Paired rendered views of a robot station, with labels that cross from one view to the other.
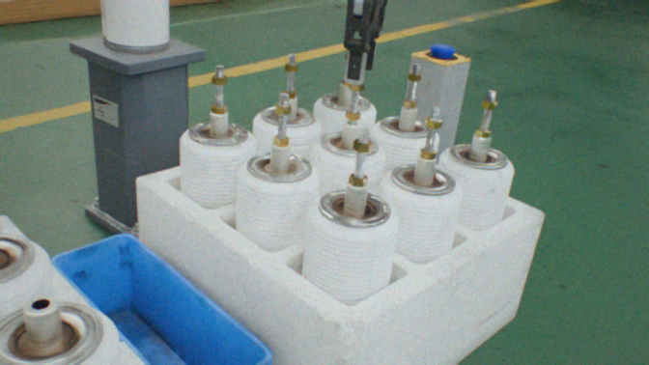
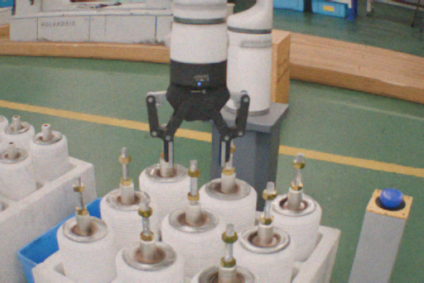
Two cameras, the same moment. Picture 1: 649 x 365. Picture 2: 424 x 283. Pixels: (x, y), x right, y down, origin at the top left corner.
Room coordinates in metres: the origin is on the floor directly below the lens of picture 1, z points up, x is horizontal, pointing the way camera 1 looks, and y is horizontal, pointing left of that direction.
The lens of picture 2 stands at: (0.57, -0.70, 0.66)
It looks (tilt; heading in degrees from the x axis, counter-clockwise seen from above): 22 degrees down; 75
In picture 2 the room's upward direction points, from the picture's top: 1 degrees clockwise
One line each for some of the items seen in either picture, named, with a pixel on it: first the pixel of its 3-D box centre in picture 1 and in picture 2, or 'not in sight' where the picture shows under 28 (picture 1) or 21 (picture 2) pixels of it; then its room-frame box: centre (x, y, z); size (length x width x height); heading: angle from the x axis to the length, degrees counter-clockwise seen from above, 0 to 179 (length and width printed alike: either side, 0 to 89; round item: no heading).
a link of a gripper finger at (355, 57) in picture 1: (354, 59); (161, 143); (0.68, -0.02, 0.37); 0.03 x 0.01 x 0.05; 169
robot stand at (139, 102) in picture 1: (142, 136); (243, 175); (0.91, 0.30, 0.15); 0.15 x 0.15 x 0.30; 54
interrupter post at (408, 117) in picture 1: (408, 119); (265, 232); (0.81, -0.11, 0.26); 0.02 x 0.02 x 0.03
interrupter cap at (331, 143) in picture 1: (349, 145); (193, 220); (0.72, -0.03, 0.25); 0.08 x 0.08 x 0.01
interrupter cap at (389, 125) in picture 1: (406, 127); (264, 240); (0.81, -0.11, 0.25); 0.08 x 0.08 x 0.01
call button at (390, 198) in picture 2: (442, 52); (391, 199); (0.98, -0.17, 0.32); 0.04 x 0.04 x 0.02
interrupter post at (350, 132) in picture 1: (350, 135); (193, 213); (0.72, -0.03, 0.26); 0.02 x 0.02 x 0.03
